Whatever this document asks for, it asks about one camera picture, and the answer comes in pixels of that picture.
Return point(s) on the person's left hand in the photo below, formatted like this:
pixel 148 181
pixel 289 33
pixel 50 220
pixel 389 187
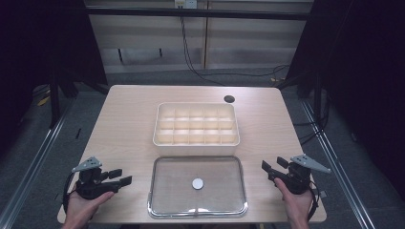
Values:
pixel 79 210

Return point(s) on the metal floor rail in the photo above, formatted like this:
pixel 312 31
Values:
pixel 337 165
pixel 35 162

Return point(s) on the yellow floor object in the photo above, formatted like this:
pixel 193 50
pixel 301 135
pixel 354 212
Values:
pixel 44 101

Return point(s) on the black curtain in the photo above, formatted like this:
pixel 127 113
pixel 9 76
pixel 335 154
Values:
pixel 44 47
pixel 359 79

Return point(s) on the black table grommet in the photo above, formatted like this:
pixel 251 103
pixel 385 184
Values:
pixel 229 99

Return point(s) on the person's right hand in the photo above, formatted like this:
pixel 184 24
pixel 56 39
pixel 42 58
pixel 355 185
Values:
pixel 299 205

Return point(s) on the clear lid with white knob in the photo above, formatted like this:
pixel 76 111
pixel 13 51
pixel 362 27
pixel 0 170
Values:
pixel 178 191

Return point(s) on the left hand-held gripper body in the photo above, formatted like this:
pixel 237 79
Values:
pixel 90 187

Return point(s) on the black metal stand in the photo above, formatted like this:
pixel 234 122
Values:
pixel 54 101

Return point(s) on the black horizontal bar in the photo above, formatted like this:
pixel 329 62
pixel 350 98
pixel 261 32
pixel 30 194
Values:
pixel 191 13

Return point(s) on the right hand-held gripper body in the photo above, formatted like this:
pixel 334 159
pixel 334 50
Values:
pixel 297 181

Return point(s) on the white compartment storage box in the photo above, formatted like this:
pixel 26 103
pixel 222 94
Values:
pixel 196 129

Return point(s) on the white wall outlet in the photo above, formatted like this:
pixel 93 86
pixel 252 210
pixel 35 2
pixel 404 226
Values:
pixel 186 3

